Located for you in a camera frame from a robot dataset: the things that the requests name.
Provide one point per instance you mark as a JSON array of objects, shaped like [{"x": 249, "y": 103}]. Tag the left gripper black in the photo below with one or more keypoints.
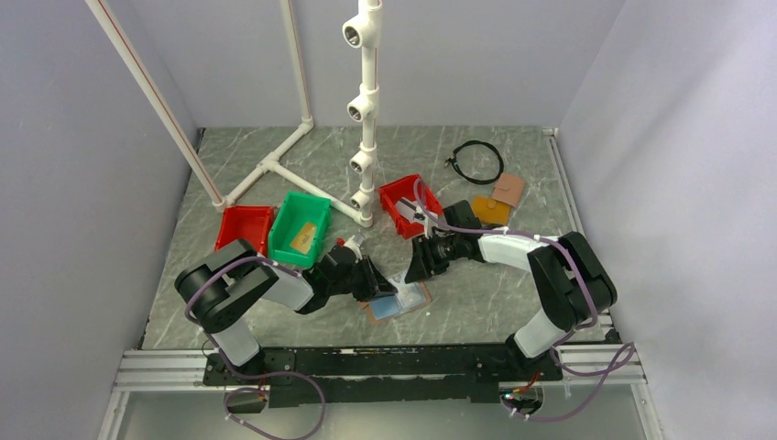
[{"x": 376, "y": 284}]

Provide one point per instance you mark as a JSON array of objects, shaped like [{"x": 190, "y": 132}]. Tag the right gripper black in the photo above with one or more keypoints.
[{"x": 423, "y": 263}]

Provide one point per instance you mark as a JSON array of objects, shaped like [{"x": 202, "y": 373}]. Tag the orange credit card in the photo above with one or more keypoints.
[{"x": 304, "y": 239}]

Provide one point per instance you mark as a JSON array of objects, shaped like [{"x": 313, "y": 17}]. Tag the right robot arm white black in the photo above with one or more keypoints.
[{"x": 572, "y": 285}]

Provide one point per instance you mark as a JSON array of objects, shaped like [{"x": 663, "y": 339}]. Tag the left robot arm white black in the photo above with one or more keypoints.
[{"x": 219, "y": 290}]

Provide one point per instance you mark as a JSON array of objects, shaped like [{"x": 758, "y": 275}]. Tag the orange card holder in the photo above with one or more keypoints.
[{"x": 490, "y": 211}]

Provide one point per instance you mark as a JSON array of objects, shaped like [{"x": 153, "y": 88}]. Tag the pink card holder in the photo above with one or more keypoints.
[{"x": 508, "y": 189}]

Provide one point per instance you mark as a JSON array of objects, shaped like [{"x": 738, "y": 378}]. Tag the red bin right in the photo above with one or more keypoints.
[{"x": 390, "y": 193}]

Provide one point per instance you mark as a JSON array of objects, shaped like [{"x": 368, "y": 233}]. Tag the red bin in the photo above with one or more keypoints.
[
  {"x": 390, "y": 193},
  {"x": 252, "y": 223}
]

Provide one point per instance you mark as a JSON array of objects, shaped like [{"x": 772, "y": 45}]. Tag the green bin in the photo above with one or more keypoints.
[{"x": 297, "y": 209}]

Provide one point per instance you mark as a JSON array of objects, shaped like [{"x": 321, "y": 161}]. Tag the red bin left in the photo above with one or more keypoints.
[{"x": 252, "y": 223}]

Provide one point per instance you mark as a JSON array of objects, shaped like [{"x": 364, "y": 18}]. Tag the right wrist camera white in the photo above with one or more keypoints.
[{"x": 427, "y": 219}]

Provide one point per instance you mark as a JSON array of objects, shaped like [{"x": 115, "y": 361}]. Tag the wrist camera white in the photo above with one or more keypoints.
[
  {"x": 427, "y": 219},
  {"x": 354, "y": 243}
]

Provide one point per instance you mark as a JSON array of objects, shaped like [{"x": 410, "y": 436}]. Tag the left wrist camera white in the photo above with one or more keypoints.
[{"x": 354, "y": 243}]

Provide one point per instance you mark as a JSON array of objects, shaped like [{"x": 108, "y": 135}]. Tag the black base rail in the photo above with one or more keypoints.
[{"x": 478, "y": 373}]

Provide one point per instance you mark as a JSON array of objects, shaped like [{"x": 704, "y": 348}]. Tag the white pvc pipe frame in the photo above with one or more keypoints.
[{"x": 271, "y": 162}]

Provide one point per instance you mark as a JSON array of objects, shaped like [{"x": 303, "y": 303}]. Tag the aluminium frame rail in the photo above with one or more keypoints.
[{"x": 184, "y": 370}]

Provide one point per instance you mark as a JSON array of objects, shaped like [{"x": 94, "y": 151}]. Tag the white pvc fitting post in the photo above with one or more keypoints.
[{"x": 363, "y": 32}]

